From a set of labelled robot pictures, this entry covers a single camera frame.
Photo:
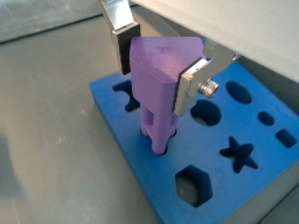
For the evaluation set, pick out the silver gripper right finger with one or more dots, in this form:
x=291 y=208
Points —
x=195 y=77

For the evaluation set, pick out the blue shape sorting board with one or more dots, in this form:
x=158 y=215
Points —
x=231 y=162

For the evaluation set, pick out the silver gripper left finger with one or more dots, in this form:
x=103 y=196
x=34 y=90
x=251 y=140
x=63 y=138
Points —
x=123 y=27

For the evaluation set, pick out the purple three prong peg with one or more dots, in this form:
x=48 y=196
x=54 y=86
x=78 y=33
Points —
x=158 y=58

